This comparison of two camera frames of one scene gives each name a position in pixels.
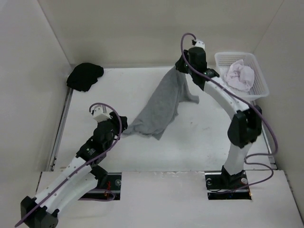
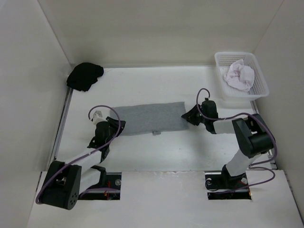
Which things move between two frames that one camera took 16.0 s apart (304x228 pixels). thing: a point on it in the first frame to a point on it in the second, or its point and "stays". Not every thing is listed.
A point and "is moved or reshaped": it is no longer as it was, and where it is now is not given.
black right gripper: [179, 64] to [190, 116]
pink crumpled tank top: [240, 77] stays
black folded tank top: [82, 76] stays
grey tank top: [163, 107] is moved or reshaped
